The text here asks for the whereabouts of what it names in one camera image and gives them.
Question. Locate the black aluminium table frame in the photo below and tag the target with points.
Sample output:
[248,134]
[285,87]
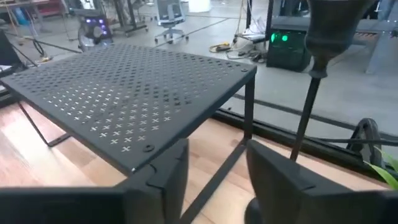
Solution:
[280,133]

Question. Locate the white cylinder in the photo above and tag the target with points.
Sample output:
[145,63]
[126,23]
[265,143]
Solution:
[199,5]

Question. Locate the grey office chair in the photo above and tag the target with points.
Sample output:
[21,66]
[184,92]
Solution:
[169,12]

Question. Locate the black equipment stand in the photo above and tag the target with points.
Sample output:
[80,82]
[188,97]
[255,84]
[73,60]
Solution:
[130,26]

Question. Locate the green plant in white pot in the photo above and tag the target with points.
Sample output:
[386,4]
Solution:
[388,177]

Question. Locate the black device with purple lights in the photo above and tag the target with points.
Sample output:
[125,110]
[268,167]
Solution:
[94,29]

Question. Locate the black computer with green lights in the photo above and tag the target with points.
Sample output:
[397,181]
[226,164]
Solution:
[289,56]

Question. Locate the black monitor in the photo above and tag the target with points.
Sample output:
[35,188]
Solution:
[7,53]

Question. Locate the black perforated metal shelf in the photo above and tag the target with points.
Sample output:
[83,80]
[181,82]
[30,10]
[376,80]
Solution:
[124,93]

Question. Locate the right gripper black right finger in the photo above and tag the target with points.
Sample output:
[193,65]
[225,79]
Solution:
[295,199]

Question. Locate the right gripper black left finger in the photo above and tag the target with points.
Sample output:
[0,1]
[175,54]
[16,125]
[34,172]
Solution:
[149,199]

